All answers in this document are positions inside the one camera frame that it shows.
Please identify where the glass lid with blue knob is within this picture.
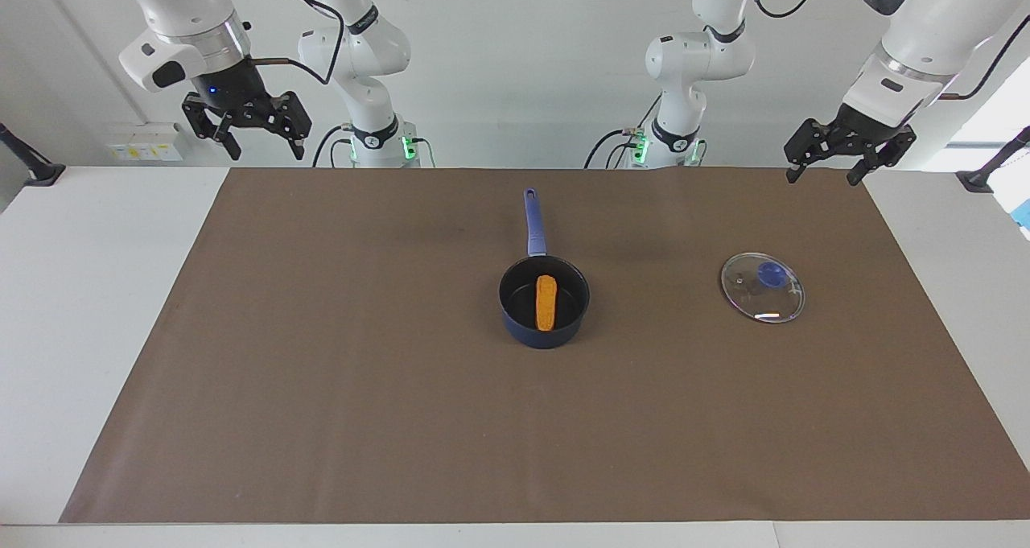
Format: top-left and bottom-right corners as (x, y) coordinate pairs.
(720, 252), (806, 324)

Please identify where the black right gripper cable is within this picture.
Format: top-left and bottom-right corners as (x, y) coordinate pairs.
(241, 0), (347, 86)

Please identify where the black base power cable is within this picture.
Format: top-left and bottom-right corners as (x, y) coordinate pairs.
(312, 126), (355, 168)
(583, 128), (645, 169)

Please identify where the black clamp stand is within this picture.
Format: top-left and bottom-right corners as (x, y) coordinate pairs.
(0, 122), (67, 188)
(956, 126), (1030, 193)

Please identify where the brown table mat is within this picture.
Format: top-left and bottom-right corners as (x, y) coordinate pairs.
(59, 167), (1030, 525)

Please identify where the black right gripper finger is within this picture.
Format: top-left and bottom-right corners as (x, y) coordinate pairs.
(182, 95), (242, 161)
(270, 91), (313, 161)

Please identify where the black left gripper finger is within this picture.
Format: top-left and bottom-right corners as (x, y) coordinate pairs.
(847, 126), (917, 185)
(785, 117), (838, 183)

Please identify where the yellow toy corn cob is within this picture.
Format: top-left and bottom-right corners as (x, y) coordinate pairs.
(534, 274), (559, 330)

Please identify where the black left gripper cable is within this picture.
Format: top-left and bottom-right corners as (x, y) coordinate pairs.
(744, 0), (1030, 98)

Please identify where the blue saucepan with long handle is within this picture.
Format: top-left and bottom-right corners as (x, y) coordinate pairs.
(498, 187), (591, 350)

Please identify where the blue and white box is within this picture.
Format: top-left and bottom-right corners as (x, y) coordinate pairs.
(988, 162), (1030, 239)

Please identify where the white wall socket box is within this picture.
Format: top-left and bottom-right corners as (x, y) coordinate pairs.
(107, 122), (184, 163)

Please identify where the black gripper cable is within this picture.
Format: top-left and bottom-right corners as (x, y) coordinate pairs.
(744, 0), (1030, 98)
(241, 0), (347, 86)

